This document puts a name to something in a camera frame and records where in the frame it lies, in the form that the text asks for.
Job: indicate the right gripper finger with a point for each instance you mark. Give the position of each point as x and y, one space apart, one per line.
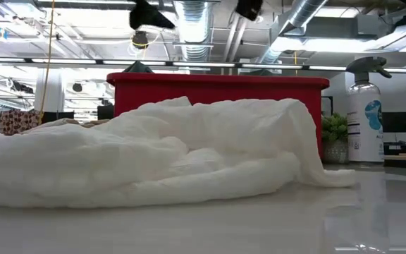
249 8

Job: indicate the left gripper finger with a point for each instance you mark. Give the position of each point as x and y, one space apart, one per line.
148 17

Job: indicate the white lace top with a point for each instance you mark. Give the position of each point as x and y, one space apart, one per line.
118 166

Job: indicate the red plastic laundry bin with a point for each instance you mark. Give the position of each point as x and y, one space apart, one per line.
224 90

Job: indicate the long ceiling light bar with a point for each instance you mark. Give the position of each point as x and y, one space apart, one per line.
65 61

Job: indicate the black box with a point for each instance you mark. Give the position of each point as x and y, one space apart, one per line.
58 117
105 112

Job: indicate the beige folded cloth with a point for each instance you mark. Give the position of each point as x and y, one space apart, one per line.
90 123

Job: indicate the green potted plant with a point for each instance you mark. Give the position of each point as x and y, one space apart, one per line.
334 130

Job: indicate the clear spray bottle black trigger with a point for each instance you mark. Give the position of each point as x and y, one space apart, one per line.
363 116

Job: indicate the brown patterned fabric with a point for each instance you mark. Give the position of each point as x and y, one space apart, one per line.
16 121

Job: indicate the black computer monitor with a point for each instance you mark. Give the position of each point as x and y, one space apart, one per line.
398 121

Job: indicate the black monitor stand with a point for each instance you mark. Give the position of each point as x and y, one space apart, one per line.
400 147

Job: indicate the black dome ceiling camera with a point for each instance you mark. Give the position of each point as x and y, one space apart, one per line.
140 39

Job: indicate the silver ribbed ventilation duct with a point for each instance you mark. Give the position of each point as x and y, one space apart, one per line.
194 28

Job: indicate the silver spiral ventilation duct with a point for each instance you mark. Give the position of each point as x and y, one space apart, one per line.
301 14

